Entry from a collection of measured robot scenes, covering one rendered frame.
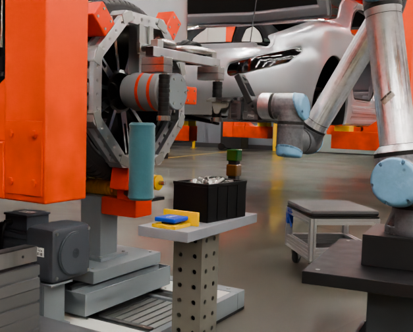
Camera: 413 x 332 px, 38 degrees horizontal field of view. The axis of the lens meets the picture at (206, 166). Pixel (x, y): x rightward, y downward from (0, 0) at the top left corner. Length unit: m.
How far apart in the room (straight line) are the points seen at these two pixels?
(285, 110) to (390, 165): 0.41
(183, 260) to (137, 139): 0.44
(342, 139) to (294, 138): 3.59
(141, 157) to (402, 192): 0.83
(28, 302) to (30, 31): 0.74
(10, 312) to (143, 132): 0.70
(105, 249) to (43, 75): 0.89
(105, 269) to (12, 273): 0.54
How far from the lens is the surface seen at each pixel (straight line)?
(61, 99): 1.68
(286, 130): 2.05
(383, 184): 1.88
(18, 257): 1.73
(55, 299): 2.04
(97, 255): 2.31
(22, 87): 1.70
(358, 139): 5.58
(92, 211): 2.30
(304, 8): 5.59
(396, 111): 1.91
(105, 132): 2.03
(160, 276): 2.41
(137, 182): 2.02
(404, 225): 2.05
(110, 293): 2.18
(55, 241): 1.94
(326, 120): 2.16
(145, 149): 2.01
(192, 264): 1.82
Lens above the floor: 0.76
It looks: 4 degrees down
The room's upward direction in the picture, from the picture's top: 2 degrees clockwise
